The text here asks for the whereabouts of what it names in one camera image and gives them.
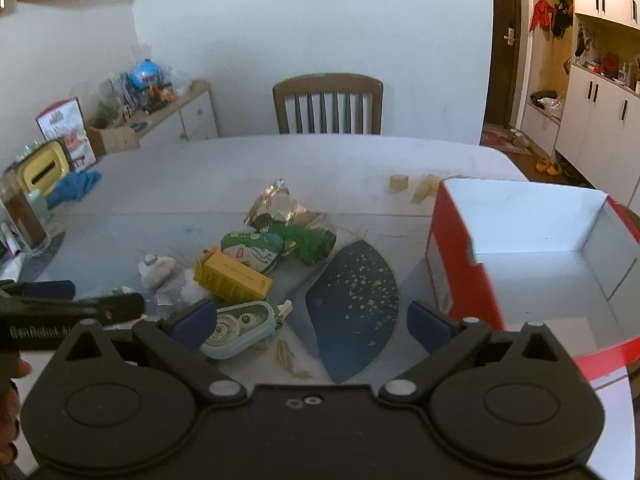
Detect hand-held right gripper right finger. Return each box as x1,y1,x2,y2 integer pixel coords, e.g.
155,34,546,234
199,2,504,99
379,300,576,406

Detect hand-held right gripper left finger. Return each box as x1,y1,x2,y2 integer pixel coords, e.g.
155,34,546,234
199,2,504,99
50,299,251,406

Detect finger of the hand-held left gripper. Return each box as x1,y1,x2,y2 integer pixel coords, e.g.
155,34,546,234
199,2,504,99
0,280,77,303
70,293,146,325

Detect pale green gear toy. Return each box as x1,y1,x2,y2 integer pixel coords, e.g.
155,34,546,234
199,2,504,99
200,300,293,360

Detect white tissue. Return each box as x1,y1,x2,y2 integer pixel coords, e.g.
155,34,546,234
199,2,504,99
138,254,176,289

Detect yellow carton box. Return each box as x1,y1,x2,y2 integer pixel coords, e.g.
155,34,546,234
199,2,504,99
194,252,274,304

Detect red and white cardboard box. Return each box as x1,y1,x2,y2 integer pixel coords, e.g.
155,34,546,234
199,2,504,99
425,178,640,392

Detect person's left hand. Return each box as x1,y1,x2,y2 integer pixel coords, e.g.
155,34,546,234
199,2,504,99
0,357,32,467

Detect clear plastic wrapper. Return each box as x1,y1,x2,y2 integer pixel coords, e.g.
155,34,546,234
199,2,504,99
162,269,217,307

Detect dark blue speckled fan sheet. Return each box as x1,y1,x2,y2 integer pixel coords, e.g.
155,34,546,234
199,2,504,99
304,239,401,384

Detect glass jar with brown contents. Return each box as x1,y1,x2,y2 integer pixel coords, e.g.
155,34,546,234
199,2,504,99
0,172,57,257

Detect green and white cartoon packet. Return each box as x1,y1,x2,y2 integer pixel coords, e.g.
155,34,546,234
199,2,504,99
221,231,285,274

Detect yellow peel strip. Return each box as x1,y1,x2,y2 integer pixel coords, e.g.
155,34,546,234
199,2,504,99
276,338,314,380

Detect blue cloth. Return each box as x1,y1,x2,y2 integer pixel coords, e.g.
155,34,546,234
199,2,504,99
47,170,102,207

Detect yellow tissue holder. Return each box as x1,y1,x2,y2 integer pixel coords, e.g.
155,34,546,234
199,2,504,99
16,141,72,195

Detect pale yellow wedge piece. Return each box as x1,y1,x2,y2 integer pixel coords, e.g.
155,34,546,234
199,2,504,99
411,173,442,204

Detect green snack packet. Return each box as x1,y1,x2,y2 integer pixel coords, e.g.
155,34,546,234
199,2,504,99
270,222,337,264

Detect silver foil wrapper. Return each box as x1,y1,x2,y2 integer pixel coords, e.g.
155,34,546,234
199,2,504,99
243,179,332,232

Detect red and white printed box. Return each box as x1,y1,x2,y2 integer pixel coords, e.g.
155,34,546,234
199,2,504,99
35,97,99,172

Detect patterned door rug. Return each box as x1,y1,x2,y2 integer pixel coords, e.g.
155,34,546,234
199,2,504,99
479,124,534,156

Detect white wooden sideboard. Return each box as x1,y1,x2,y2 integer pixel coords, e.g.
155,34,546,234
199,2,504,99
86,79,220,155

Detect small colourful toy figures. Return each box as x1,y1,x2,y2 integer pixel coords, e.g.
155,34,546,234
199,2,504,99
147,82,177,107

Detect blue round toy figure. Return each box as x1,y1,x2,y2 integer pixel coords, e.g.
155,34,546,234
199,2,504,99
127,58,164,92

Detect wooden slat-back chair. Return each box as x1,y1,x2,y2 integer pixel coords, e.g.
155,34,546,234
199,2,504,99
272,73,385,135

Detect dark brown door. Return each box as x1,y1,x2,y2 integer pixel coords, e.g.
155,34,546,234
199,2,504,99
482,0,535,132

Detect white hallway cabinet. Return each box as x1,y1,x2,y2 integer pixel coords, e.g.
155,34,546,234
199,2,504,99
519,0,640,202

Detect red hanging cloth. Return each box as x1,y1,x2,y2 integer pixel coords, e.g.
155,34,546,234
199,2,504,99
531,0,554,34

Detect black hanging bag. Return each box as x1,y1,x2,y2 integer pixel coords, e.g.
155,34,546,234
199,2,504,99
551,0,574,39

